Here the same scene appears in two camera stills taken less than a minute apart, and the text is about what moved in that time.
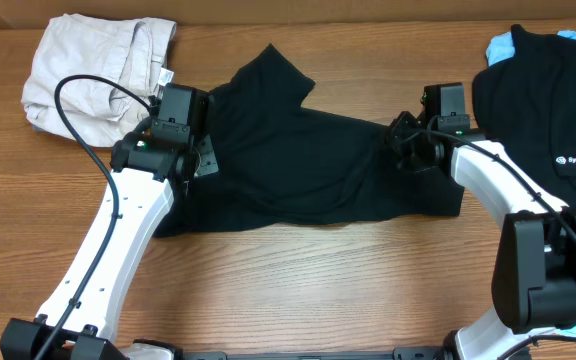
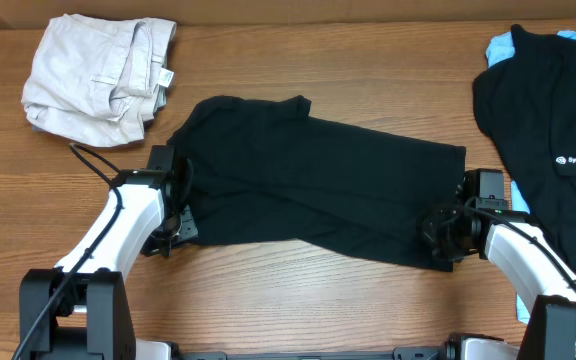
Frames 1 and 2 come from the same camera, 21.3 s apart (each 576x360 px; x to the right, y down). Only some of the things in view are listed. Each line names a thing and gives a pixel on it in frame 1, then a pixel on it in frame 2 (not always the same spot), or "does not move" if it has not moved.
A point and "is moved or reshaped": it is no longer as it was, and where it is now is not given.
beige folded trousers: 134,53 does not move
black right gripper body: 407,141 to 443,234
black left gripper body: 207,161 to 179,226
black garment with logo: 546,109 does not move
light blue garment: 499,49 does not move
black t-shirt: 279,165 is moved or reshaped
